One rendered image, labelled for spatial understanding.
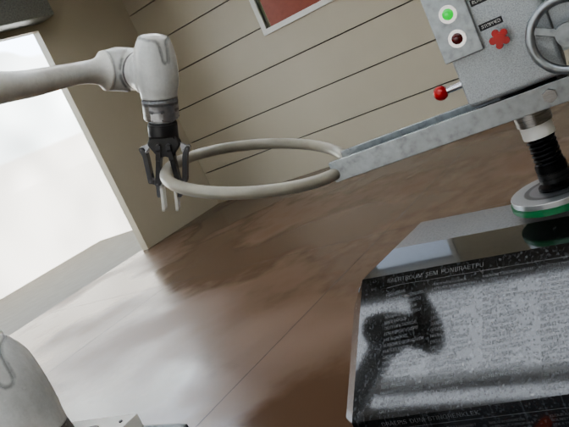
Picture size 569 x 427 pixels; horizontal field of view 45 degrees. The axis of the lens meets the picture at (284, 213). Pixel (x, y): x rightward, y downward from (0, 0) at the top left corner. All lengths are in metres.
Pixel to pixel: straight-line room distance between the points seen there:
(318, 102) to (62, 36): 3.43
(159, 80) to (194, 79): 8.26
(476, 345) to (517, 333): 0.09
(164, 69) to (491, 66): 0.75
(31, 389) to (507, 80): 1.11
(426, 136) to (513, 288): 0.38
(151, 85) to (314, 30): 7.08
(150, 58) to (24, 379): 0.78
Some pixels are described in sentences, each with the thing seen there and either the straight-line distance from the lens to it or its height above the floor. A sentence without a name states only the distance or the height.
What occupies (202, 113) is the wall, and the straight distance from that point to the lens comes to 10.04.
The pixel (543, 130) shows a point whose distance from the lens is 1.57.
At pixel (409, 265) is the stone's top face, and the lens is 1.65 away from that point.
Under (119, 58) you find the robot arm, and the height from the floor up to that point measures 1.55.
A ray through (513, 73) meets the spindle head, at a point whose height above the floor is 1.17.
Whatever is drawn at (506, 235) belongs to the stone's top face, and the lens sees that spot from 1.60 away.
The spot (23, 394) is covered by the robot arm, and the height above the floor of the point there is 1.02.
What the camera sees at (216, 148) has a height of 1.24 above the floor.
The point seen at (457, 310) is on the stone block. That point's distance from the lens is 1.52.
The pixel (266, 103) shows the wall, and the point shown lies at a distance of 9.35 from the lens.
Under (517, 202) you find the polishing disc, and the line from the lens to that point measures 1.61.
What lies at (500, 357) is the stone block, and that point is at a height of 0.68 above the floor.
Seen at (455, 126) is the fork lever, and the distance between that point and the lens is 1.55.
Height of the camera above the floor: 1.35
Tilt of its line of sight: 11 degrees down
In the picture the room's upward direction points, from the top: 25 degrees counter-clockwise
